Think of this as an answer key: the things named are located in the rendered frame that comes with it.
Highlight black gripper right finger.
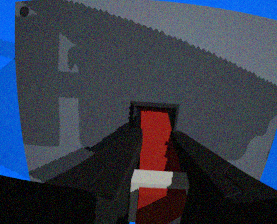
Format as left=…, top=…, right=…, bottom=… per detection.
left=170, top=131, right=277, bottom=224

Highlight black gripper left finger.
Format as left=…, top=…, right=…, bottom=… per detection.
left=0, top=128, right=143, bottom=224

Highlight dark red peg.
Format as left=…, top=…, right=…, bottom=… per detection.
left=127, top=108, right=190, bottom=224

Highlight grey sloped panel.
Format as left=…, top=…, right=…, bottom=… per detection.
left=14, top=0, right=277, bottom=184

